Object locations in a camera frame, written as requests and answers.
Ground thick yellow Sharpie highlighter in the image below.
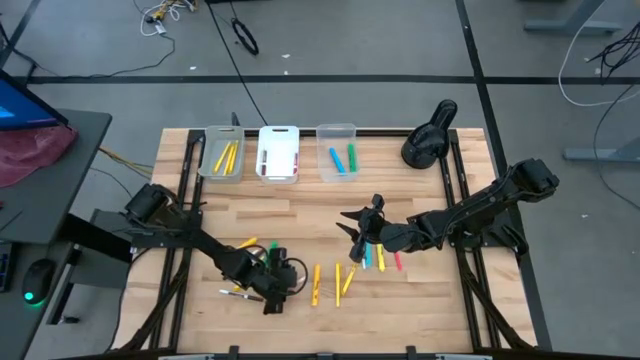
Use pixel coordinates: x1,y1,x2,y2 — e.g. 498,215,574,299
311,263,322,308

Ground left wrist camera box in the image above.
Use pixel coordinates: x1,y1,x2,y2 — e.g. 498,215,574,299
277,259,302,297

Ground blue highlighter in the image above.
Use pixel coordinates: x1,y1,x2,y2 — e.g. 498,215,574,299
328,146,347,175

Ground black computer mouse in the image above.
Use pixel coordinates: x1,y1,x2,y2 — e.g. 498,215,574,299
21,258,57,305

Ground black coiled cable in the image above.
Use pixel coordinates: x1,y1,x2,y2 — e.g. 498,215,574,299
231,18,261,56

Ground clear plastic bin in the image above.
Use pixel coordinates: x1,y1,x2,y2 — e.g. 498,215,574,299
315,122,360,184

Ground black floor cable bundle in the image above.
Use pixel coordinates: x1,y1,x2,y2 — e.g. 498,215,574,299
585,22,640,85

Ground white floor cable bundle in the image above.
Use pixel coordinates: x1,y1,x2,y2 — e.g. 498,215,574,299
139,0,197,38

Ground long black floor cable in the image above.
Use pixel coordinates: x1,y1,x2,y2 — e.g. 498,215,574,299
207,0,270,128

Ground yellow cables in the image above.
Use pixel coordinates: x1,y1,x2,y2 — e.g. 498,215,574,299
98,146,154,177

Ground black side desk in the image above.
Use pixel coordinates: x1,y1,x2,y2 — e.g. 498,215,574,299
0,108,113,246

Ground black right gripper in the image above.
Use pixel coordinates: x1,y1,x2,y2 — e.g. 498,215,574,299
335,194,386,263

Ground grey desk foot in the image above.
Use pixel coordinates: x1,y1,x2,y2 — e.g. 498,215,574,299
522,0,624,37
562,133,640,163

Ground black desk lamp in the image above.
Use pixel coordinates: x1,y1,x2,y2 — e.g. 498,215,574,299
400,98,459,170

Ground red cloth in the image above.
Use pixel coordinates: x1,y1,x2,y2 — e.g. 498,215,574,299
0,124,80,189

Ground black keyboard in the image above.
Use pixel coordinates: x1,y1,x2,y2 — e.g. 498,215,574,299
0,241,15,294

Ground laptop screen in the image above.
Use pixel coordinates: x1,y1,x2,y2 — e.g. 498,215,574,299
0,69,70,132

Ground white plastic bin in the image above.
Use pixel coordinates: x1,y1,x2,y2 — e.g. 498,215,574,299
255,124,301,185

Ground grey translucent plastic bin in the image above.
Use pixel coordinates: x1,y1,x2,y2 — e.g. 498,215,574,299
197,124,247,184

